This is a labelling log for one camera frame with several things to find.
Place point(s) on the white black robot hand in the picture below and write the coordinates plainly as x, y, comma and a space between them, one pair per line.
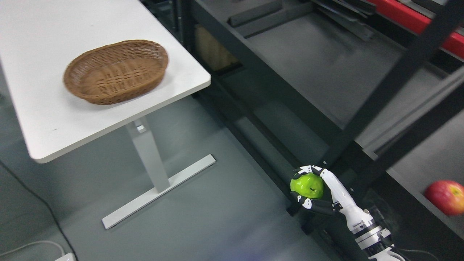
357, 219

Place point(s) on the green apple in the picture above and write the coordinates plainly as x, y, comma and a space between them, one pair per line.
308, 185

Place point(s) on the red apple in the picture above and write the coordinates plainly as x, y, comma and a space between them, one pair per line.
447, 196

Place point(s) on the black metal shelf rack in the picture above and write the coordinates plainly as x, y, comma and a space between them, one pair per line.
294, 87

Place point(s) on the red metal beam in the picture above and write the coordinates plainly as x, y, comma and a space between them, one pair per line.
416, 22

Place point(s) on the brown wicker basket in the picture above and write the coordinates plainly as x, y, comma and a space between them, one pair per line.
117, 72

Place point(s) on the white power strip near appliance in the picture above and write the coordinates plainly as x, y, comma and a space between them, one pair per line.
67, 257

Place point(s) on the white standing desk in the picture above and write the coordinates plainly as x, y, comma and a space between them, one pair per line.
39, 38

